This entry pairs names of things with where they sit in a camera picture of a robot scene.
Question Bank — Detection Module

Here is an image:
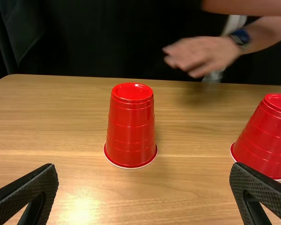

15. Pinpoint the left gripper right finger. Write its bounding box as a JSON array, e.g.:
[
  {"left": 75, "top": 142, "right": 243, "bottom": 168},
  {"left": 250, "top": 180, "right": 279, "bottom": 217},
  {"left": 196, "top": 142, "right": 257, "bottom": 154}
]
[{"left": 229, "top": 162, "right": 281, "bottom": 225}]

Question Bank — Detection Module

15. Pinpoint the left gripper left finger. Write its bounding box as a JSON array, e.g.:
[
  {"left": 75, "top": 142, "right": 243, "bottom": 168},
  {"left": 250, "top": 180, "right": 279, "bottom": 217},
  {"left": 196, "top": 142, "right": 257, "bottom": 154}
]
[{"left": 0, "top": 163, "right": 59, "bottom": 225}]

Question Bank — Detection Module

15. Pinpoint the red cup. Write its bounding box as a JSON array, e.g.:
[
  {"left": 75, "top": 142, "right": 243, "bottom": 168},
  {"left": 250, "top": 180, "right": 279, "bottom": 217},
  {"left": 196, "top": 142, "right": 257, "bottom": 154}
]
[
  {"left": 104, "top": 82, "right": 158, "bottom": 169},
  {"left": 229, "top": 93, "right": 281, "bottom": 181}
]

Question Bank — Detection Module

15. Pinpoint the person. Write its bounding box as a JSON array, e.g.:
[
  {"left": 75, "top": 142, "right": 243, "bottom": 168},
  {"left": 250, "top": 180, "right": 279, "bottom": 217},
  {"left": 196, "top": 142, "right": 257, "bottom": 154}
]
[{"left": 145, "top": 0, "right": 281, "bottom": 83}]

